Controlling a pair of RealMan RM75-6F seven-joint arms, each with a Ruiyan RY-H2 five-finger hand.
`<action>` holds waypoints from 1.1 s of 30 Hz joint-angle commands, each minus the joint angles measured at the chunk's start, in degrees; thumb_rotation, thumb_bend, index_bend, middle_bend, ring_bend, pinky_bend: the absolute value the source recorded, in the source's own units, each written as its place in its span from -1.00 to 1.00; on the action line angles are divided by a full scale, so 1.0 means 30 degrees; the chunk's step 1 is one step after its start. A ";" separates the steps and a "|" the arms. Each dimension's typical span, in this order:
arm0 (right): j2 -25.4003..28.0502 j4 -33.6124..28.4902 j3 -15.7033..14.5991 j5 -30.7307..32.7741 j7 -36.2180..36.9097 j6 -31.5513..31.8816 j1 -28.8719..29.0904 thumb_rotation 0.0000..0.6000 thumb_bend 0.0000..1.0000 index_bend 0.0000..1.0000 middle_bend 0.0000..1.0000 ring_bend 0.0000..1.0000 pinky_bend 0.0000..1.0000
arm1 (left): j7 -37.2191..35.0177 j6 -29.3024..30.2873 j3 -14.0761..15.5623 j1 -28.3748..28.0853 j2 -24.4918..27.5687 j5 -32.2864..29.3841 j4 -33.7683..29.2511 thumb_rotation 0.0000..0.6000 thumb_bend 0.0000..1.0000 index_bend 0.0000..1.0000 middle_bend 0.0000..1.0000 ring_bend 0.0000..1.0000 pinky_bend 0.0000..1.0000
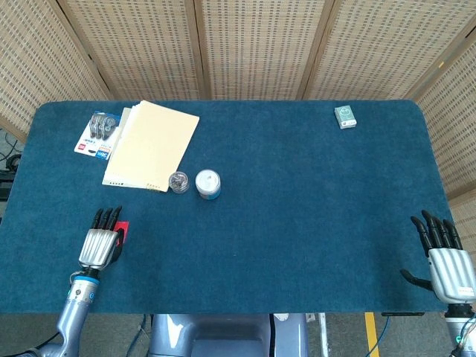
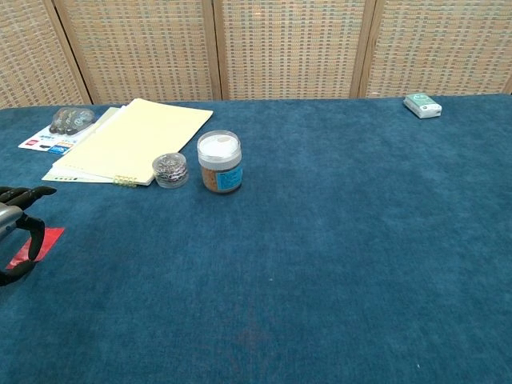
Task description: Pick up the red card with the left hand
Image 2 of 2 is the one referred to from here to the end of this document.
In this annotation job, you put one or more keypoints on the cream loose-leaf paper pad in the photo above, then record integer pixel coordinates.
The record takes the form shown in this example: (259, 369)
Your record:
(136, 140)

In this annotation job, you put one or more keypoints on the clear jar white lid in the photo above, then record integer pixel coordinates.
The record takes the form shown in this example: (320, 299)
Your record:
(219, 164)

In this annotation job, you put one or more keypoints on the clear paper clip box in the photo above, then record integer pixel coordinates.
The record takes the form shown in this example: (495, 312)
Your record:
(170, 171)

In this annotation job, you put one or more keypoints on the blister pack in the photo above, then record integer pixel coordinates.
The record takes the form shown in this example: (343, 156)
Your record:
(60, 128)

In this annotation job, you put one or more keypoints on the small green white box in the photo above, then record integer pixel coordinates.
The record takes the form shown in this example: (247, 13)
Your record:
(422, 106)

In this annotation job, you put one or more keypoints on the blue table mat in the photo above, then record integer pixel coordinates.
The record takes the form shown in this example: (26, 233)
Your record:
(300, 260)

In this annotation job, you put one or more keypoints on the red plastic packet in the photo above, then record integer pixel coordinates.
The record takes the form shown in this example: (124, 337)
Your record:
(53, 236)

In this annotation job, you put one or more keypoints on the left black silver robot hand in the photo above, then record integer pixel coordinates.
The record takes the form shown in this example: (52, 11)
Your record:
(34, 236)

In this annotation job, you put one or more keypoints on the wicker folding screen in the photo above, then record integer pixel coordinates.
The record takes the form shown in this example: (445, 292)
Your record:
(280, 48)

